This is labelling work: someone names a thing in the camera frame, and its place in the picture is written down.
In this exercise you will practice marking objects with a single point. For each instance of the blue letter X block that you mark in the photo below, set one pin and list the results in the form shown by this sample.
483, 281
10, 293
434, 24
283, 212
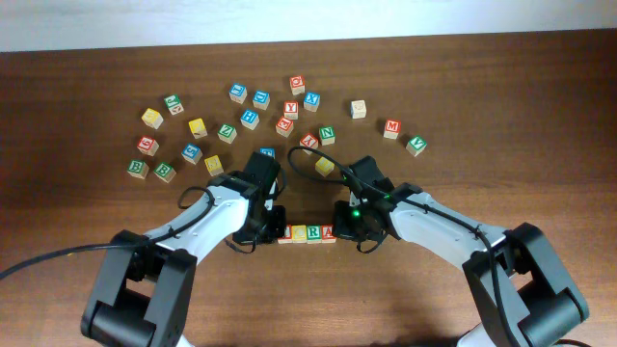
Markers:
312, 101

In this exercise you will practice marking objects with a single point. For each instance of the red letter Y block upper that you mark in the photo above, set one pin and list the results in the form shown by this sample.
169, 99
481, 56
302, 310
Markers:
291, 110

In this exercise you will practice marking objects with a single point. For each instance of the green letter Z block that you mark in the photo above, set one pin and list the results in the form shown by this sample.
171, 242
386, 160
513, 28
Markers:
227, 133

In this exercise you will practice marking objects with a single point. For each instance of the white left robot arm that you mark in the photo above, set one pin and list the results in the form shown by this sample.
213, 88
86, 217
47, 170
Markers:
143, 288

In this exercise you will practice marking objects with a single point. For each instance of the blue block top left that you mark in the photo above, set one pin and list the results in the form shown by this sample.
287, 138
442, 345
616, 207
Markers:
238, 93

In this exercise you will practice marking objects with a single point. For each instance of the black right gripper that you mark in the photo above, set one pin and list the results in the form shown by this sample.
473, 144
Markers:
341, 228

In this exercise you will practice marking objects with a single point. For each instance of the yellow block centre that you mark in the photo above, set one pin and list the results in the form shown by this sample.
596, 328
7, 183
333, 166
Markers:
324, 166

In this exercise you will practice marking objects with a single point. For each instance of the red letter M block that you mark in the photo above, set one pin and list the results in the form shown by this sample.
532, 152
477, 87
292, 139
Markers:
392, 129

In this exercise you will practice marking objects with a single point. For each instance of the yellow block far left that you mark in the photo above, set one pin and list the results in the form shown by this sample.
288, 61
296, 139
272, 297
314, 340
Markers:
152, 118

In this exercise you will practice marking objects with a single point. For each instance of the red letter y block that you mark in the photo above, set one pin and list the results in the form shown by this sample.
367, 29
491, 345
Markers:
291, 110
309, 141

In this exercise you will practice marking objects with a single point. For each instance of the yellow block upper middle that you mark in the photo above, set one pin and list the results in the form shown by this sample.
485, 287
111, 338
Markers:
197, 128

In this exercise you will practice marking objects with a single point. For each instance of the red letter Y block lower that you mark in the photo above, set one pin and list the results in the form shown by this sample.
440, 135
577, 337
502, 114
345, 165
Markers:
309, 141

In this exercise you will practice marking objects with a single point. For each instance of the yellow block lower middle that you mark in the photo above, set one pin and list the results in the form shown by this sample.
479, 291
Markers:
214, 165

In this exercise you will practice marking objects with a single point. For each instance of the green letter b block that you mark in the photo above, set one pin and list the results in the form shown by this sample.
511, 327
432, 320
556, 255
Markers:
165, 172
138, 169

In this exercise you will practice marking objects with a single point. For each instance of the red letter I block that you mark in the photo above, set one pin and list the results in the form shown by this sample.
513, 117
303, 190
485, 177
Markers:
287, 237

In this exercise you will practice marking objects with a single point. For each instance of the green letter B block right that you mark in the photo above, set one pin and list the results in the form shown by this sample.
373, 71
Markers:
165, 172

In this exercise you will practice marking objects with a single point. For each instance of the yellow letter C block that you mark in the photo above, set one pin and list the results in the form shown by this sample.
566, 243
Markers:
299, 234

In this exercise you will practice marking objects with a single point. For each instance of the green letter N block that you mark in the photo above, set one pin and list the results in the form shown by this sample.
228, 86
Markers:
327, 135

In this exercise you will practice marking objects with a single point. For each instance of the red letter Q block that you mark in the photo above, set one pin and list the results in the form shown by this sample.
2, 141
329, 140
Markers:
297, 84

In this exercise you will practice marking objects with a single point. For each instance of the plain wooden block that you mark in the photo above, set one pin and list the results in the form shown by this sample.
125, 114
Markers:
358, 109

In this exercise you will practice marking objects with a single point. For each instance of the red letter E block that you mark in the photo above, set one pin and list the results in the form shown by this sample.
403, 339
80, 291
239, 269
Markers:
284, 126

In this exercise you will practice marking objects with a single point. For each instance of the green letter R block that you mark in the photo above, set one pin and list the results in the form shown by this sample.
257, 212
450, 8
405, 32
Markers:
314, 234

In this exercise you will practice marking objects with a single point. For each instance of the green letter B block left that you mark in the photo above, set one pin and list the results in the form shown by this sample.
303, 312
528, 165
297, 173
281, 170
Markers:
138, 169

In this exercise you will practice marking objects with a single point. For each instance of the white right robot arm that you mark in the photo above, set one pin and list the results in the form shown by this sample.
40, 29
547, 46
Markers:
524, 294

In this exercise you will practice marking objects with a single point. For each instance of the blue letter H block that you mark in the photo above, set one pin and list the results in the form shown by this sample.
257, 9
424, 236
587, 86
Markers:
250, 119

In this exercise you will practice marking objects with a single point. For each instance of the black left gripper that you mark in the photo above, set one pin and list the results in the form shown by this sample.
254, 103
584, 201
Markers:
278, 230

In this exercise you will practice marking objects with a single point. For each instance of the red number 6 block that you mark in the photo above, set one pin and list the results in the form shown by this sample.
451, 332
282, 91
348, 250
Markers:
147, 146

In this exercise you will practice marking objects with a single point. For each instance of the blue letter T block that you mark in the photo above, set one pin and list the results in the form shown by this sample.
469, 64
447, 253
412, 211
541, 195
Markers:
268, 151

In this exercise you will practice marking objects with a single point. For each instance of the blue letter D block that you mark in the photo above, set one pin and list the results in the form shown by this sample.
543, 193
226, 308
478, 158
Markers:
261, 100

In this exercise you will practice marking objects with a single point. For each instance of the green letter J block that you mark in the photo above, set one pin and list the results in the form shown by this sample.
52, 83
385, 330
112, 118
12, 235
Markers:
174, 104

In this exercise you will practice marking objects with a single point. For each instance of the blue number 5 block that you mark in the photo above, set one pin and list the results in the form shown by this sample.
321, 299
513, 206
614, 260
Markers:
192, 154

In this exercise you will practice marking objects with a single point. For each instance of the green letter V block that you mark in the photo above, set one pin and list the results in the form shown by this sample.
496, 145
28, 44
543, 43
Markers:
416, 145

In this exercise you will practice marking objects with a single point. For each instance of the red letter A block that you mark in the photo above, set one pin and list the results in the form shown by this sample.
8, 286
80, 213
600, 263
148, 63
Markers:
327, 235

